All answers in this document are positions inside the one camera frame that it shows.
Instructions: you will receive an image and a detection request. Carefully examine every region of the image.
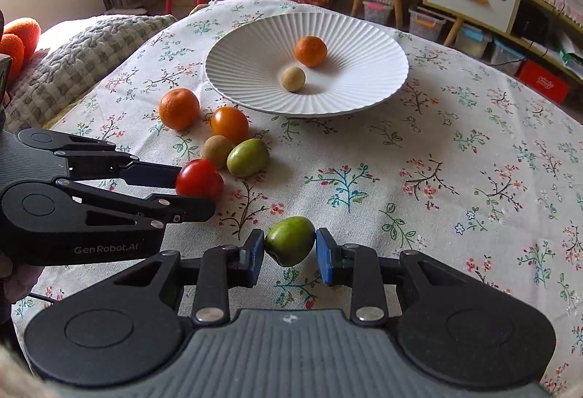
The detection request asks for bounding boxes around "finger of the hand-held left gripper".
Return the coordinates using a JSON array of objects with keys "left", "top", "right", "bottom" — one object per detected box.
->
[
  {"left": 58, "top": 180, "right": 218, "bottom": 230},
  {"left": 17, "top": 128, "right": 184, "bottom": 189}
]

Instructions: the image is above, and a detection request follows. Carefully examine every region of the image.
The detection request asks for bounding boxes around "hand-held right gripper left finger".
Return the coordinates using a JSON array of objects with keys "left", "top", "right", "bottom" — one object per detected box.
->
[{"left": 102, "top": 229, "right": 266, "bottom": 326}]

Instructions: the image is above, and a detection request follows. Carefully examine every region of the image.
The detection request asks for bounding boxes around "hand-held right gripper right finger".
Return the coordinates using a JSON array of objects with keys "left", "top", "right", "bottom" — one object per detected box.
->
[{"left": 316, "top": 227, "right": 462, "bottom": 326}]

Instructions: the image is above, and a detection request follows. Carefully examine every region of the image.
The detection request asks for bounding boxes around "red tomato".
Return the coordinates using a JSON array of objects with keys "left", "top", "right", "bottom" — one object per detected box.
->
[{"left": 175, "top": 159, "right": 225, "bottom": 200}]

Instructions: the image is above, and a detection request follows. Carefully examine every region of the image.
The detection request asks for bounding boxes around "green jujube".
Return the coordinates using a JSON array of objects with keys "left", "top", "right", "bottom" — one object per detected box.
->
[
  {"left": 265, "top": 216, "right": 317, "bottom": 268},
  {"left": 226, "top": 138, "right": 271, "bottom": 178}
]

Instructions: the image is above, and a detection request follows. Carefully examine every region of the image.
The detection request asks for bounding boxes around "white ribbed plate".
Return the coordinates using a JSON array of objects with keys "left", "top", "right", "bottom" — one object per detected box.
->
[{"left": 204, "top": 12, "right": 410, "bottom": 116}]

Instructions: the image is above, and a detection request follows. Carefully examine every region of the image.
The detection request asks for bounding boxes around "brown kiwi fruit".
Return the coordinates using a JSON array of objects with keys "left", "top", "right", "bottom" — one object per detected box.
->
[{"left": 202, "top": 134, "right": 235, "bottom": 170}]

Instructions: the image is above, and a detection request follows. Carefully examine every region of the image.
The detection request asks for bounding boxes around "orange tangerine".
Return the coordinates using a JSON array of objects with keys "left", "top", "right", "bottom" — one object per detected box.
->
[
  {"left": 159, "top": 87, "right": 200, "bottom": 131},
  {"left": 294, "top": 35, "right": 328, "bottom": 68}
]

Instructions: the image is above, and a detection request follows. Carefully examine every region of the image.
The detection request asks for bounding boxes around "orange tomato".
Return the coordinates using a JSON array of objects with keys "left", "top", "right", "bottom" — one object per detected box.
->
[{"left": 210, "top": 106, "right": 250, "bottom": 145}]

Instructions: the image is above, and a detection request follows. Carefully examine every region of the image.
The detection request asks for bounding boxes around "beige fuzzy clothing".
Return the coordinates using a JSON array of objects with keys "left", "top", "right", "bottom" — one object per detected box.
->
[{"left": 0, "top": 346, "right": 51, "bottom": 398}]

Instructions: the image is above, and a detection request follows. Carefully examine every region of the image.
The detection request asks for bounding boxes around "grey checkered cushion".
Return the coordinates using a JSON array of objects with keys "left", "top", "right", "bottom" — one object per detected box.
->
[{"left": 4, "top": 14, "right": 176, "bottom": 126}]

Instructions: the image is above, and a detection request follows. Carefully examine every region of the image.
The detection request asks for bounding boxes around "small brown longan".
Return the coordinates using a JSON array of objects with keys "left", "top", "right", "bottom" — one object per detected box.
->
[{"left": 281, "top": 66, "right": 306, "bottom": 93}]

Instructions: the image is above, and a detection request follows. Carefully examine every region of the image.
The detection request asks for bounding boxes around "orange plush toy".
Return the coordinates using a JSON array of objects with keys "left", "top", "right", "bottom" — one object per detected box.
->
[{"left": 0, "top": 17, "right": 41, "bottom": 81}]

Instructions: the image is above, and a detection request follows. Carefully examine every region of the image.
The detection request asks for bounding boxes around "clear box of colourful pieces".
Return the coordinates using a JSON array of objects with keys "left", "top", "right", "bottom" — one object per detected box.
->
[{"left": 363, "top": 0, "right": 394, "bottom": 26}]

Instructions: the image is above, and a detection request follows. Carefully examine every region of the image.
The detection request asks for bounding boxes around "clear box orange latch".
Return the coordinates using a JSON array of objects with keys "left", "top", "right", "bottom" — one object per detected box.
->
[{"left": 408, "top": 6, "right": 450, "bottom": 37}]

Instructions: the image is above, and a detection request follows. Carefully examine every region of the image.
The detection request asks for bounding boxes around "clear box blue lid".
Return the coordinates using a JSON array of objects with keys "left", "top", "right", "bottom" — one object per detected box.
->
[
  {"left": 455, "top": 24, "right": 493, "bottom": 58},
  {"left": 490, "top": 38, "right": 525, "bottom": 67}
]

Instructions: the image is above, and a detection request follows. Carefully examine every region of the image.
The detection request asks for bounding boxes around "red cardboard box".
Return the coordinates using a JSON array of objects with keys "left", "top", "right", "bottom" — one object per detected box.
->
[{"left": 518, "top": 58, "right": 571, "bottom": 105}]

